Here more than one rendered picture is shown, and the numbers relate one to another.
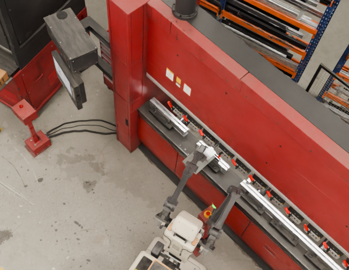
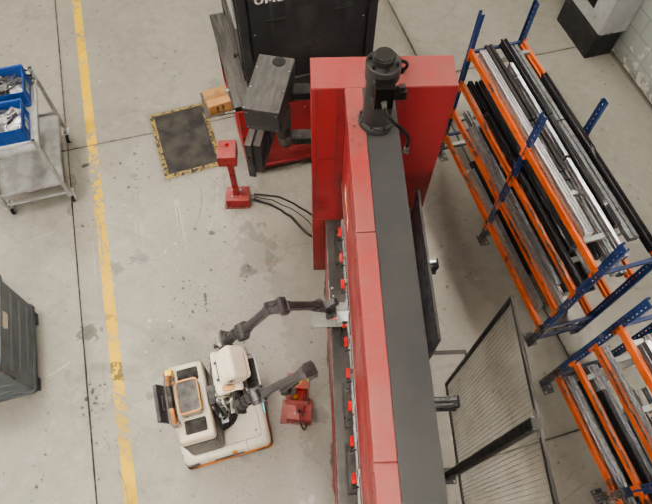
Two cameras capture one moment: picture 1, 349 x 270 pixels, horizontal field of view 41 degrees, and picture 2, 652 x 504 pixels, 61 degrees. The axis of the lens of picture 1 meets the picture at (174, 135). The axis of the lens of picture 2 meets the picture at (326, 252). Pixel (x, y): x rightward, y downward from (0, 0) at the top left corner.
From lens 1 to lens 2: 1.67 m
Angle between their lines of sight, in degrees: 23
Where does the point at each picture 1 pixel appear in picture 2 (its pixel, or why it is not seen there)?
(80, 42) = (269, 97)
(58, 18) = (272, 62)
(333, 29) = not seen: outside the picture
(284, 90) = (395, 281)
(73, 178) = (240, 253)
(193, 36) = (355, 153)
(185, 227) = (224, 363)
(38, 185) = (205, 236)
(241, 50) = (393, 203)
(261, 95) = (360, 267)
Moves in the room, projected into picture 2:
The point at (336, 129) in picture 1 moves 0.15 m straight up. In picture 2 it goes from (409, 373) to (414, 362)
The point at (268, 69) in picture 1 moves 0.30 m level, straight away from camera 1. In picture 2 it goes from (401, 245) to (455, 223)
